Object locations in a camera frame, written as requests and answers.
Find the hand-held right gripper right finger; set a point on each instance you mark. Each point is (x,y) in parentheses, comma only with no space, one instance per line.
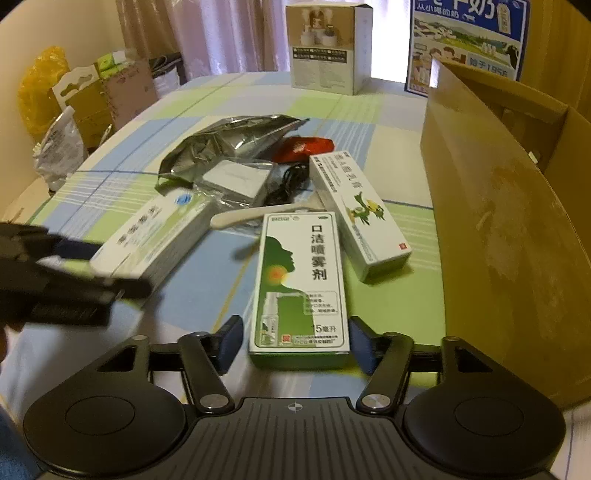
(362,344)

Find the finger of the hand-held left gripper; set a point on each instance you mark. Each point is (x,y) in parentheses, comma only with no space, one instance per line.
(124,288)
(69,249)

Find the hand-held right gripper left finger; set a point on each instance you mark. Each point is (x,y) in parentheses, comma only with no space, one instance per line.
(231,344)

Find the white green medicine box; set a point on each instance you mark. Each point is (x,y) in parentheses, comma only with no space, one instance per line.
(152,235)

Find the green white spray box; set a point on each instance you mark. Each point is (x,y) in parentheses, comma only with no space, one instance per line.
(300,286)

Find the white ointment box green figure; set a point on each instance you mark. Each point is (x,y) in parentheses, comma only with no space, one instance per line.
(360,217)

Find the white adapter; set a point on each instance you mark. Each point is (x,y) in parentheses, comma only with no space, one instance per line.
(235,180)

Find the brown cardboard box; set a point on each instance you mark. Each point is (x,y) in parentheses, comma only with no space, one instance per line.
(498,230)

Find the checked cloth desktop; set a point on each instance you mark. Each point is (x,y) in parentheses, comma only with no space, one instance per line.
(392,307)

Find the white plastic bag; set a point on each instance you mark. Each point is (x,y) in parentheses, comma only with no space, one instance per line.
(60,147)

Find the brown cardboard packaging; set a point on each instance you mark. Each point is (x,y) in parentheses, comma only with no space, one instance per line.
(111,97)

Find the yellow plastic bag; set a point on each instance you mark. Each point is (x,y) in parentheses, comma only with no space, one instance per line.
(39,87)

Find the silver foil bag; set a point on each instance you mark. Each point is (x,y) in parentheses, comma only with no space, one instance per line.
(231,138)

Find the small green white carton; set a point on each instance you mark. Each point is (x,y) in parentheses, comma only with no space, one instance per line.
(113,62)

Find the red snack packet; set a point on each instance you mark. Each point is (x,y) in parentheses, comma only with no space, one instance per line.
(302,146)

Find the pink curtain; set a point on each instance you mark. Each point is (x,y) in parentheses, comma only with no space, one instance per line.
(231,32)

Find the beige humidifier box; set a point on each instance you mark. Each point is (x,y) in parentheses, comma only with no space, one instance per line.
(323,50)

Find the blue milk carton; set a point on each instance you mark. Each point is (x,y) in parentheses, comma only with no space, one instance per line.
(466,41)

